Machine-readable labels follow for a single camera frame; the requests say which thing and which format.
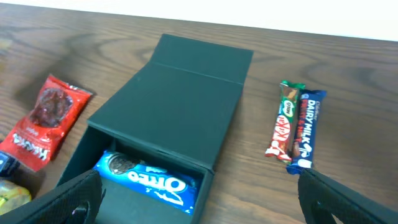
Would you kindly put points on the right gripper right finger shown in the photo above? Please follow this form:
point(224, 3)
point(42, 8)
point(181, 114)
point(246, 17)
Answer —
point(324, 200)

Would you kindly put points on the red Hacks candy bag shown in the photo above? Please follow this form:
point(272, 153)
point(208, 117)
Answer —
point(37, 136)

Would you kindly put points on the Dairy Milk chocolate bar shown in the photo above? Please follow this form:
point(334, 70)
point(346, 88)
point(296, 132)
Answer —
point(305, 135)

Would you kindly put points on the yellow snack bag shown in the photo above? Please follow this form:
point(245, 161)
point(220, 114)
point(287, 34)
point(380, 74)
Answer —
point(12, 196)

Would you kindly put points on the blue Eclipse mint tin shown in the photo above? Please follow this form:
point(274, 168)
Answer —
point(8, 165)

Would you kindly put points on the blue Oreo cookie pack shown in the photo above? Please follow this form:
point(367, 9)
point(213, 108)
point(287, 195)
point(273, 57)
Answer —
point(173, 188)

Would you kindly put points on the dark green cardboard box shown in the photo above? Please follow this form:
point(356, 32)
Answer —
point(173, 113)

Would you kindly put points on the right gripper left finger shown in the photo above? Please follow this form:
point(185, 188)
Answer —
point(75, 201)

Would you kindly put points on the KitKat Milo chocolate bar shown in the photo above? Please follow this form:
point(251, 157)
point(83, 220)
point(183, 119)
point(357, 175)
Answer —
point(283, 128)

